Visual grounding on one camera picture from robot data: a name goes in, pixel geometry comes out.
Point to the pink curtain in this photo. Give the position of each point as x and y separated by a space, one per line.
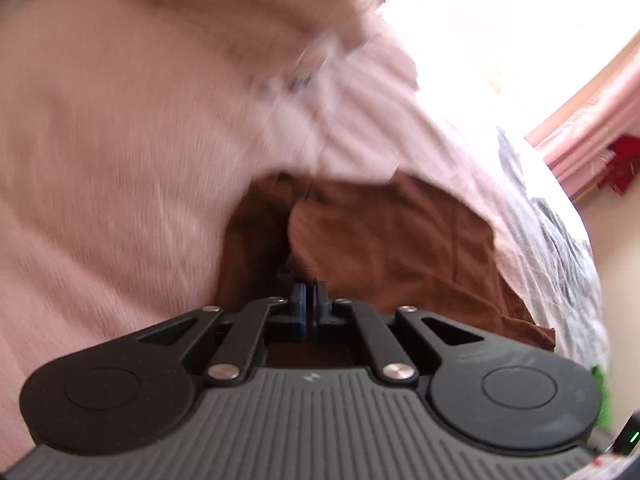
590 125

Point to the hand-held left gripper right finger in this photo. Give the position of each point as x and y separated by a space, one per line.
319 310

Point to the grey pink herringbone blanket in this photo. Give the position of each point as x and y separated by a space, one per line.
100 160

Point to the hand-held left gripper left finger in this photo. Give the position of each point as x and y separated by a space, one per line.
299 310

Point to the green knitted towel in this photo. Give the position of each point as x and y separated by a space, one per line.
602 395

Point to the red hanging cloth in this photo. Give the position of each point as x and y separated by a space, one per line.
625 165

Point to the brown shirt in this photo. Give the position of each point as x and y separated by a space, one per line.
390 240

